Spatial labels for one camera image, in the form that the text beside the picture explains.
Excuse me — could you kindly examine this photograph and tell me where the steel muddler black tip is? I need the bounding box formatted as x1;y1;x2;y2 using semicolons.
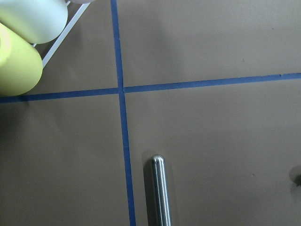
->
144;154;172;226

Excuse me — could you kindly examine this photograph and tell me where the metal cup rack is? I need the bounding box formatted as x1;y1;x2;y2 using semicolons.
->
31;0;91;68

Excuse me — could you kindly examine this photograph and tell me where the yellow green cup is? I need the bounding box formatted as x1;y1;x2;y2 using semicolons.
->
0;24;43;96

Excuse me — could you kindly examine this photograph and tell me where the white cup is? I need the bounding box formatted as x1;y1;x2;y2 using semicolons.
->
0;0;68;44

